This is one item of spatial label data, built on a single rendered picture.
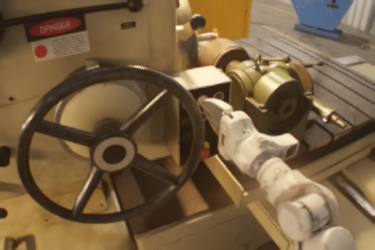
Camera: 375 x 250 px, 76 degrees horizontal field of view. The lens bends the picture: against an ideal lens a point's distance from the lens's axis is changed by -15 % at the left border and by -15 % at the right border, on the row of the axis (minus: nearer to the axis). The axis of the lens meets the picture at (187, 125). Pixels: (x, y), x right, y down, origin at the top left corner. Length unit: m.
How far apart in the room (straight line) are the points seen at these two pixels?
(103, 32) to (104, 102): 0.17
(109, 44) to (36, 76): 0.19
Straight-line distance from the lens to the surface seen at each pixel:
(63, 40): 0.65
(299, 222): 0.42
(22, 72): 0.68
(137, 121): 0.51
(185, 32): 0.75
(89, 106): 0.59
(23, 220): 1.49
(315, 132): 1.22
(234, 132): 0.53
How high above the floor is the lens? 1.66
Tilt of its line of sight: 35 degrees down
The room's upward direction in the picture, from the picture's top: straight up
